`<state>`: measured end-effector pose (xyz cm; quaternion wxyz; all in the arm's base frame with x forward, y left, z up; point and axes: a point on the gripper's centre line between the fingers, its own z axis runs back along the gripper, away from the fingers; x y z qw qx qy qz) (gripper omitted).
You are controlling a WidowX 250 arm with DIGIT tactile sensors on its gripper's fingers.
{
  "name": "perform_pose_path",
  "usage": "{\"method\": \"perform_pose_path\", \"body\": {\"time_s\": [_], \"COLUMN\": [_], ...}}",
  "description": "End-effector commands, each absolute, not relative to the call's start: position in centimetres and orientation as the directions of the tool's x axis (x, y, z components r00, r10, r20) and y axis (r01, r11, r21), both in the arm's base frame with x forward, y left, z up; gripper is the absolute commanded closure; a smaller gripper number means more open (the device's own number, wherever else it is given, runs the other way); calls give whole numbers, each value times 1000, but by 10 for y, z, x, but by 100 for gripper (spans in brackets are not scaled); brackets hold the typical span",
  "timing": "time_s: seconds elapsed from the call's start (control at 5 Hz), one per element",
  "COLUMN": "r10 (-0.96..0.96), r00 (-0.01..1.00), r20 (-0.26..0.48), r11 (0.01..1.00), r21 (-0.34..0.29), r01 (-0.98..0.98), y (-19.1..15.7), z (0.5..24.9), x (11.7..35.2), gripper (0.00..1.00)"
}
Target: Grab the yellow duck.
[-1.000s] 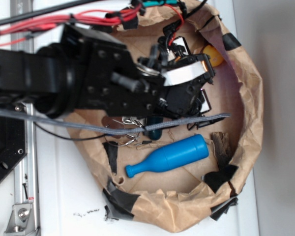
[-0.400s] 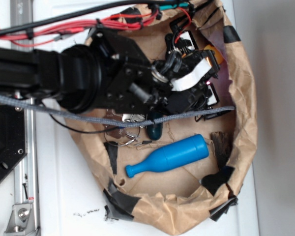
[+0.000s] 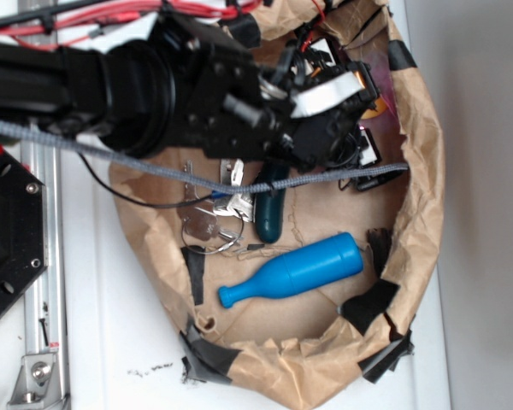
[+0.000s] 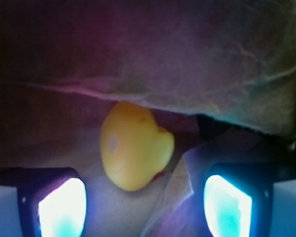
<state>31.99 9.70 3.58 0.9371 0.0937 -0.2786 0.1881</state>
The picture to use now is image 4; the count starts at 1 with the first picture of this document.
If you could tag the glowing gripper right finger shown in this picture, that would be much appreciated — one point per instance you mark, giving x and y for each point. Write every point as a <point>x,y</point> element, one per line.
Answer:
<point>256,199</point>

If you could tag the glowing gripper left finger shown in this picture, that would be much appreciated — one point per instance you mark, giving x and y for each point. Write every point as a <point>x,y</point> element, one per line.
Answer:
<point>42,202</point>

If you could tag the brown paper bag bin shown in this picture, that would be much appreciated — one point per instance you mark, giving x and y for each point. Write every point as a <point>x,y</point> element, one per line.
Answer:
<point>219,74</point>

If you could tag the yellow rubber duck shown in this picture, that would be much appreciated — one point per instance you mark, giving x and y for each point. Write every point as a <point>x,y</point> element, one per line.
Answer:
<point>133,147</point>

